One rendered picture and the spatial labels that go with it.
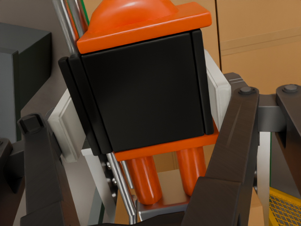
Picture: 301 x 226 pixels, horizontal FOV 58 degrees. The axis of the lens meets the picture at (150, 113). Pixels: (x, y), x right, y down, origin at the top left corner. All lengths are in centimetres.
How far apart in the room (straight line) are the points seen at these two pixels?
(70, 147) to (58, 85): 148
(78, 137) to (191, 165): 9
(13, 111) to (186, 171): 70
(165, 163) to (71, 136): 80
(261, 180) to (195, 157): 103
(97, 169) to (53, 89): 69
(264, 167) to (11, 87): 94
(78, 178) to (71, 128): 183
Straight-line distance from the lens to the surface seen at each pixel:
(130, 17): 16
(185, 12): 16
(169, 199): 24
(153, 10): 16
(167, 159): 96
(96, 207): 162
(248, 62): 100
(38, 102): 172
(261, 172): 120
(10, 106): 86
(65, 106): 16
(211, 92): 16
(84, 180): 198
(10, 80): 82
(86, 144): 106
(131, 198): 22
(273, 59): 103
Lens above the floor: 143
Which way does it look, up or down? 62 degrees down
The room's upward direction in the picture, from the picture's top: 178 degrees clockwise
